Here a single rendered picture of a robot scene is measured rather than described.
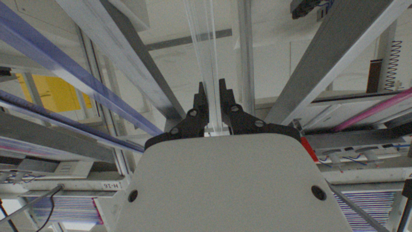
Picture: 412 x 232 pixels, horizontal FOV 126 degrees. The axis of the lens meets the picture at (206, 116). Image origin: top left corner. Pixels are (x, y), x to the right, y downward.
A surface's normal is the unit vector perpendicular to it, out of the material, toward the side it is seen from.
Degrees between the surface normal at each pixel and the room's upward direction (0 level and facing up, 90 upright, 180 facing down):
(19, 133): 90
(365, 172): 90
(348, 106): 42
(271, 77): 90
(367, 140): 132
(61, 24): 90
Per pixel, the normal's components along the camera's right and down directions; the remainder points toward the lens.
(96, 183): -0.10, 0.21
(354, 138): -0.15, -0.51
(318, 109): 0.03, 0.86
